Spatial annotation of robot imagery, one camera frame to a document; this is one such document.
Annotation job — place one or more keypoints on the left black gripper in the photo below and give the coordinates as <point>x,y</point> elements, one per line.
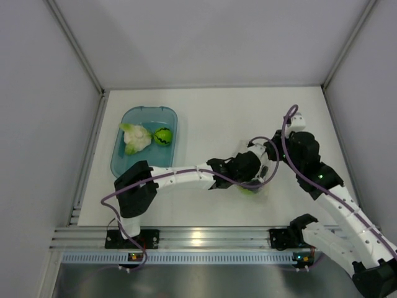
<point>253,174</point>

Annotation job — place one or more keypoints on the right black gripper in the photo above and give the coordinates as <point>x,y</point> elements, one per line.
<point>277,138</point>

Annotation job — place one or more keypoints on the clear zip top bag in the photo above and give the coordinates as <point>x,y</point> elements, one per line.
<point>243,147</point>

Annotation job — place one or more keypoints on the green fake fruit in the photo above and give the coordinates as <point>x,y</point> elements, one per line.
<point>248,191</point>
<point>163,136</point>

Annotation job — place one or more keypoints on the fake cauliflower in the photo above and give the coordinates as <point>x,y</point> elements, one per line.
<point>135,137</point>

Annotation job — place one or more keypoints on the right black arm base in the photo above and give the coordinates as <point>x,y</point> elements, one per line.
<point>284,238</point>

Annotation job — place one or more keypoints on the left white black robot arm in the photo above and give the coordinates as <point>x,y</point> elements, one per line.
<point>141,183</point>

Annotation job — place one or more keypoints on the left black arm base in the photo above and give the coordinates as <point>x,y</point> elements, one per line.
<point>149,237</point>

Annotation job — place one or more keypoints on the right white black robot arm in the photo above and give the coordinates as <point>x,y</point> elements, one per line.
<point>364,253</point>

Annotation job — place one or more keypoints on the teal plastic bin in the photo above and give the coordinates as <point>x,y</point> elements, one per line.
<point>150,118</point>

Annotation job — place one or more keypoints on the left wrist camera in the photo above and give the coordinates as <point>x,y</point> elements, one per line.
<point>259,151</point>

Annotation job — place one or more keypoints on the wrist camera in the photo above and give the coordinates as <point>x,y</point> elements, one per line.
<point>296,123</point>
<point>259,151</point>

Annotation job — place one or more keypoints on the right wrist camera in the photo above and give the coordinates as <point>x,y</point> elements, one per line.
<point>296,123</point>

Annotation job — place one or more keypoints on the grey slotted cable duct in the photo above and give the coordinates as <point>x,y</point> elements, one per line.
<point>157,257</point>

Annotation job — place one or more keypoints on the aluminium mounting rail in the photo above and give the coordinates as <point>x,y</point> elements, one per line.
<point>76,238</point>

